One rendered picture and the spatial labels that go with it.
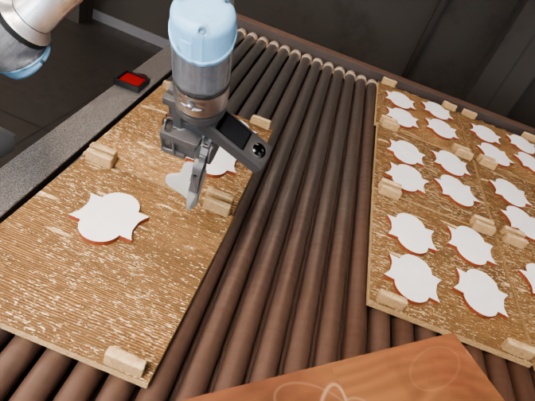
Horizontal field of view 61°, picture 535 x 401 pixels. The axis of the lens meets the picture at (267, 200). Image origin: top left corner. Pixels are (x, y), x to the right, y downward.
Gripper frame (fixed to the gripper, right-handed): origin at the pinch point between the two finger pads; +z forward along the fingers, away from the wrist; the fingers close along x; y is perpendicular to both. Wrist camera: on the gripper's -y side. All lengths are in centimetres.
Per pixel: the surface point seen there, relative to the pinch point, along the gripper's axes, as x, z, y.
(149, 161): -8.2, 18.8, 17.4
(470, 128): -96, 61, -73
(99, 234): 15.1, 6.9, 14.4
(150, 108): -27.6, 27.6, 27.6
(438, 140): -75, 51, -57
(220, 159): -17.6, 22.2, 3.9
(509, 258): -25, 28, -73
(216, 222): 1.3, 14.8, -2.5
